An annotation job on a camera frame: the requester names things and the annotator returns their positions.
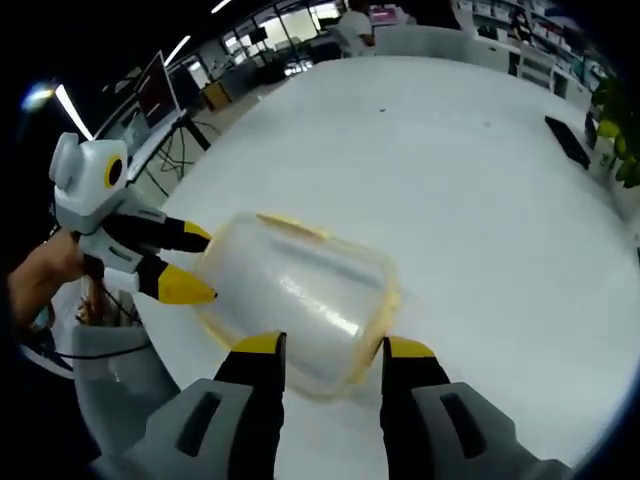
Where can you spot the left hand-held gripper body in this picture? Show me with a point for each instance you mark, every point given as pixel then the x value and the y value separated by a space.
pixel 85 190

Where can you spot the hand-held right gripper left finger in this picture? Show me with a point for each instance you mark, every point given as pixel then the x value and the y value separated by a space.
pixel 240 400

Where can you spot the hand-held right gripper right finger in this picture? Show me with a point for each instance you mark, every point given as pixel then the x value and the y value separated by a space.
pixel 425 415

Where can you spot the person's left hand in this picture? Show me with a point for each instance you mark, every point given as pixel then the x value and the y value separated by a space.
pixel 47 275

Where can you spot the linear ceiling light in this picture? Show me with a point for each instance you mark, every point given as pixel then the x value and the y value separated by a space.
pixel 72 112
pixel 177 50

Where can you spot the open laptop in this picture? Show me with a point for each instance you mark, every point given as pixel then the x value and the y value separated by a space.
pixel 157 87

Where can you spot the yellow cabinet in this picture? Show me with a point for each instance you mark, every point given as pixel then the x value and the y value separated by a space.
pixel 217 95

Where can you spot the black phone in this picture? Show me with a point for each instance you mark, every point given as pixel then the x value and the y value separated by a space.
pixel 567 142

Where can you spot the white plant pot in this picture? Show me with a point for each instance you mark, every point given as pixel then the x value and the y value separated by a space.
pixel 606 155

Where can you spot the green leafy plant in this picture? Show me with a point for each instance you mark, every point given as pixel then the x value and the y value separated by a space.
pixel 617 115

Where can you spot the white cabinet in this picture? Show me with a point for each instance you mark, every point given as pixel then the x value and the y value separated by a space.
pixel 537 67

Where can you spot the shelf with storage boxes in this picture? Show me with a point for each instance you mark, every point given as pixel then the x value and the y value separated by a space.
pixel 550 25

